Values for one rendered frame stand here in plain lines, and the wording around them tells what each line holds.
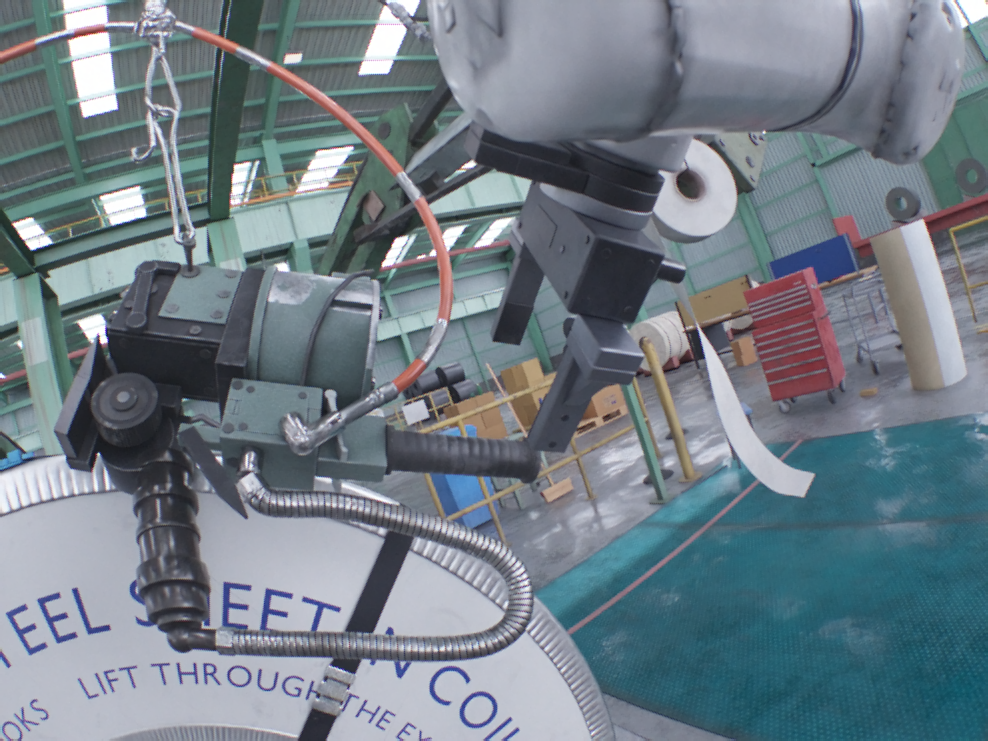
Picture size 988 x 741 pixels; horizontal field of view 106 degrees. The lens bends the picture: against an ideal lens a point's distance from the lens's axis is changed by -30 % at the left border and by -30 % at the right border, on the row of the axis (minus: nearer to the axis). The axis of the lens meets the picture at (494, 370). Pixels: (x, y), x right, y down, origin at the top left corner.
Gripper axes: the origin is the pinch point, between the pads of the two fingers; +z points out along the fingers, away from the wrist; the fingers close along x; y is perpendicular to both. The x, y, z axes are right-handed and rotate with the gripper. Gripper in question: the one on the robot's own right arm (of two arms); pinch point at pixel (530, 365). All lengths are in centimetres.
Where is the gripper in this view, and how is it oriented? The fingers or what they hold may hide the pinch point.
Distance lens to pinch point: 40.9
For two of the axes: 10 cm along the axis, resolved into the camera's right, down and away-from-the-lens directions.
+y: 9.4, 1.2, 3.3
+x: -2.0, -5.9, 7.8
